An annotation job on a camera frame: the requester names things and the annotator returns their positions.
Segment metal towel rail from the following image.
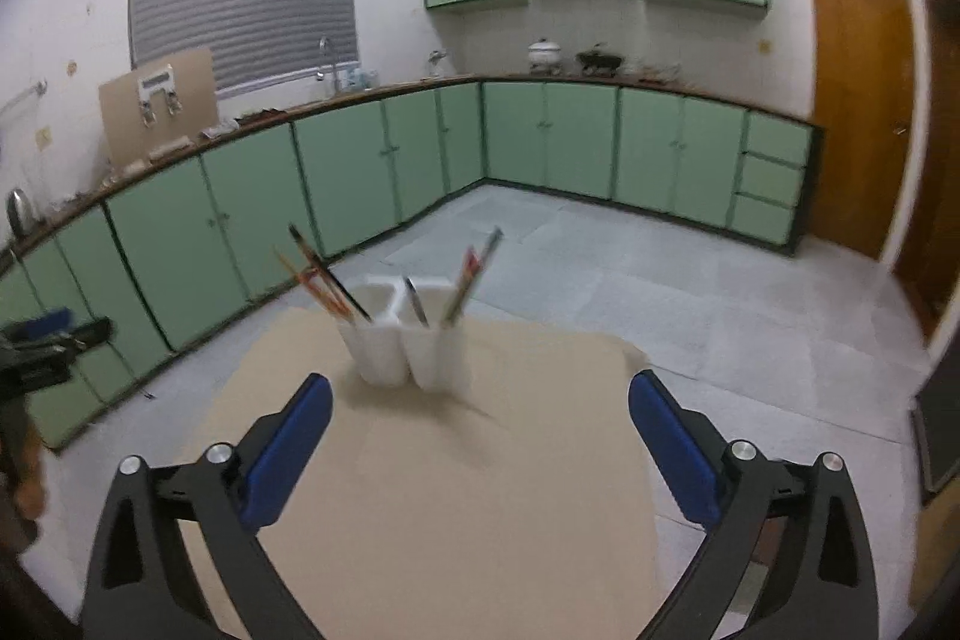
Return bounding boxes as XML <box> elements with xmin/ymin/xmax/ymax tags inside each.
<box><xmin>0</xmin><ymin>80</ymin><xmax>50</xmax><ymax>121</ymax></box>

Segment green base kitchen cabinets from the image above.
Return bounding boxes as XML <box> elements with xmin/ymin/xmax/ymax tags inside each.
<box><xmin>0</xmin><ymin>76</ymin><xmax>824</xmax><ymax>453</ymax></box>

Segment white cooking pot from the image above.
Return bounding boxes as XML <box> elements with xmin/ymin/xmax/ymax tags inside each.
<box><xmin>527</xmin><ymin>38</ymin><xmax>564</xmax><ymax>73</ymax></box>

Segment tan wooden cabinet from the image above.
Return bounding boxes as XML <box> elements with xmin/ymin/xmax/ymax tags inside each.
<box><xmin>910</xmin><ymin>490</ymin><xmax>960</xmax><ymax>612</ymax></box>

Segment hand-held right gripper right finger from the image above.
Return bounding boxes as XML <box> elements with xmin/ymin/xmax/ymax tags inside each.
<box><xmin>628</xmin><ymin>370</ymin><xmax>880</xmax><ymax>640</ymax></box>

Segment black appliance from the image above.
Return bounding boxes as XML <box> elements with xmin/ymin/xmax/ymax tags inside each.
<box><xmin>911</xmin><ymin>355</ymin><xmax>960</xmax><ymax>495</ymax></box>

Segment beige table cover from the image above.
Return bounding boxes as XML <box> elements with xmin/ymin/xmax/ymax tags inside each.
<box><xmin>176</xmin><ymin>308</ymin><xmax>662</xmax><ymax>640</ymax></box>

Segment patterned-end wooden chopstick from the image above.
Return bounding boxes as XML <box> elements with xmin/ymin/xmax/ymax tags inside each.
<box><xmin>448</xmin><ymin>227</ymin><xmax>504</xmax><ymax>321</ymax></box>

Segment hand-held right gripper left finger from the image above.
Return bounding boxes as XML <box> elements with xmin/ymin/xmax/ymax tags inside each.
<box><xmin>81</xmin><ymin>372</ymin><xmax>335</xmax><ymax>640</ymax></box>

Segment steel kettle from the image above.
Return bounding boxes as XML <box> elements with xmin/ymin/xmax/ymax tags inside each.
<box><xmin>6</xmin><ymin>188</ymin><xmax>35</xmax><ymax>241</ymax></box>

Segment brown wooden door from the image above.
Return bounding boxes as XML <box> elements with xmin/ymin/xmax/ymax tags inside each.
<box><xmin>806</xmin><ymin>0</ymin><xmax>917</xmax><ymax>263</ymax></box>
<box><xmin>892</xmin><ymin>0</ymin><xmax>960</xmax><ymax>342</ymax></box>

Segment grey utensil handle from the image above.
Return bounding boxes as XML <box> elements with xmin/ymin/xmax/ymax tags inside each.
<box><xmin>404</xmin><ymin>277</ymin><xmax>431</xmax><ymax>328</ymax></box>

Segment white plastic utensil container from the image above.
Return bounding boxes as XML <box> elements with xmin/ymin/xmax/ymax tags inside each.
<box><xmin>397</xmin><ymin>284</ymin><xmax>468</xmax><ymax>394</ymax></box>
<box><xmin>337</xmin><ymin>282</ymin><xmax>407</xmax><ymax>386</ymax></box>

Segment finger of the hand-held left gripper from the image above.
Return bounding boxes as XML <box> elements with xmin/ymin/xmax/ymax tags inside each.
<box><xmin>45</xmin><ymin>319</ymin><xmax>116</xmax><ymax>356</ymax></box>
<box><xmin>0</xmin><ymin>308</ymin><xmax>74</xmax><ymax>345</ymax></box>

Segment brown cardboard sheet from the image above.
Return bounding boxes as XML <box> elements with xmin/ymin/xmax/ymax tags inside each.
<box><xmin>99</xmin><ymin>47</ymin><xmax>220</xmax><ymax>169</ymax></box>

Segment black chopstick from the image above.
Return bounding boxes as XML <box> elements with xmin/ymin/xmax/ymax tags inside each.
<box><xmin>289</xmin><ymin>224</ymin><xmax>372</xmax><ymax>321</ymax></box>

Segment black wok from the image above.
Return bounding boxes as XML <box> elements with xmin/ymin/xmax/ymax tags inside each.
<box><xmin>576</xmin><ymin>49</ymin><xmax>626</xmax><ymax>76</ymax></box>

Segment person's left forearm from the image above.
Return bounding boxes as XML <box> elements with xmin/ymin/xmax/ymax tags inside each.
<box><xmin>0</xmin><ymin>415</ymin><xmax>47</xmax><ymax>536</ymax></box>

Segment white bracket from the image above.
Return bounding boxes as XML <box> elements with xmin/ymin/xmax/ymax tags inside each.
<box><xmin>136</xmin><ymin>64</ymin><xmax>184</xmax><ymax>126</ymax></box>

